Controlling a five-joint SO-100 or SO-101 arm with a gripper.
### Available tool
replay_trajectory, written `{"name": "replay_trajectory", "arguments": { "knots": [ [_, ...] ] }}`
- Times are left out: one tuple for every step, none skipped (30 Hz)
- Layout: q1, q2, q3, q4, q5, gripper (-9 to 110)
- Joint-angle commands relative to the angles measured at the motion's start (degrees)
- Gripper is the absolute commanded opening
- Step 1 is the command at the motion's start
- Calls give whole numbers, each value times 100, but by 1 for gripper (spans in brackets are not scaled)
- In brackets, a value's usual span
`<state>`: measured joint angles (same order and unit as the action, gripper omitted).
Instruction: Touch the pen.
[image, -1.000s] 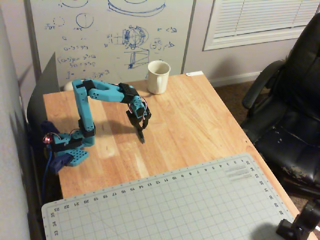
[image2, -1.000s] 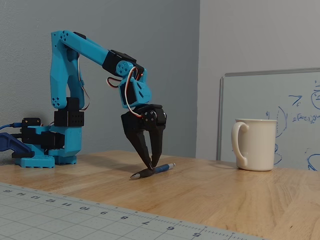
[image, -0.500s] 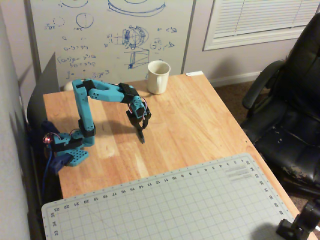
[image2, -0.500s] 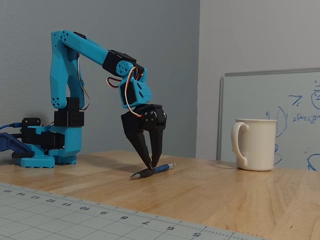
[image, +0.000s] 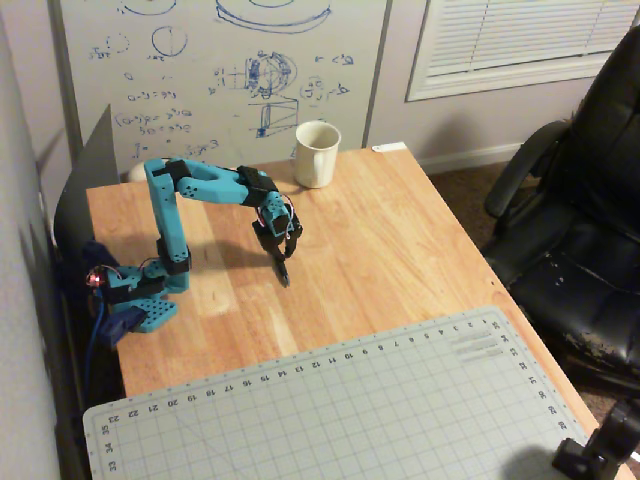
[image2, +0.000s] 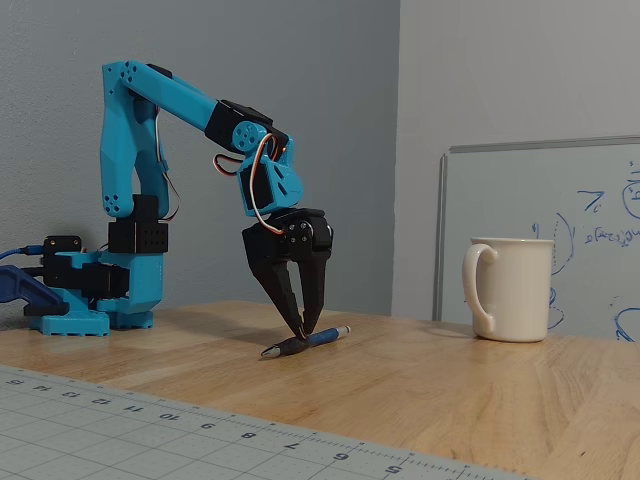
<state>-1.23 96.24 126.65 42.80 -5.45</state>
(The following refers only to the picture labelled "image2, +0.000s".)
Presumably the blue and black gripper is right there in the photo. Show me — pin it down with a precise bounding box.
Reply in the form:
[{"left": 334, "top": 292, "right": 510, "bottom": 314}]
[{"left": 237, "top": 149, "right": 334, "bottom": 342}]

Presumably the blue and black pen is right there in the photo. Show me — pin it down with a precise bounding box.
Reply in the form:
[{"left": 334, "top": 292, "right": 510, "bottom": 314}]
[{"left": 259, "top": 324, "right": 352, "bottom": 359}]

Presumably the cream ceramic mug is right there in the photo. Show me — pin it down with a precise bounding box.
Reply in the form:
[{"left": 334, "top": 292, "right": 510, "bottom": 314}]
[{"left": 461, "top": 236, "right": 556, "bottom": 344}]

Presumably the grey cutting mat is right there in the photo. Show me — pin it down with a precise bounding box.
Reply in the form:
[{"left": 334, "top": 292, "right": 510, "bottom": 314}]
[{"left": 0, "top": 363, "right": 547, "bottom": 480}]

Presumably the black controller board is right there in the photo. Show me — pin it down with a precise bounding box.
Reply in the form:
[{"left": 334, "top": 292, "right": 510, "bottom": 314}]
[{"left": 41, "top": 235, "right": 84, "bottom": 272}]

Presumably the dark blue table clamp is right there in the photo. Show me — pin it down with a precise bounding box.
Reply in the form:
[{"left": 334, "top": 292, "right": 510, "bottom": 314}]
[{"left": 0, "top": 264, "right": 69, "bottom": 318}]

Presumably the whiteboard with blue drawings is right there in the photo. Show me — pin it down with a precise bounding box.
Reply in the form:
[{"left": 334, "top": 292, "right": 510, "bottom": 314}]
[{"left": 432, "top": 135, "right": 640, "bottom": 344}]

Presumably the gripper servo wire bundle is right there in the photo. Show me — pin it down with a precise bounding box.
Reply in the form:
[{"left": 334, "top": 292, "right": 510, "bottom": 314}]
[{"left": 212, "top": 131, "right": 290, "bottom": 237}]

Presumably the blue usb cable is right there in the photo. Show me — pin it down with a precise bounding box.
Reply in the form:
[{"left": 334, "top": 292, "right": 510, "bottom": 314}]
[{"left": 0, "top": 244, "right": 45, "bottom": 262}]

